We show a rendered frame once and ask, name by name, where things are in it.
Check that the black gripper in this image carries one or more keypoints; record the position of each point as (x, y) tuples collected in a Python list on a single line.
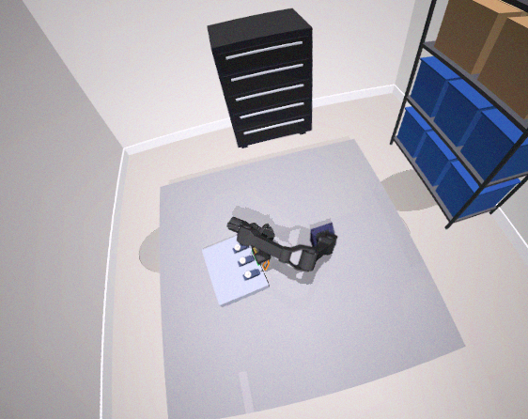
[(261, 256)]

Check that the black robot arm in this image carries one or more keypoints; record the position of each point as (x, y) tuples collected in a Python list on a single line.
[(262, 239)]

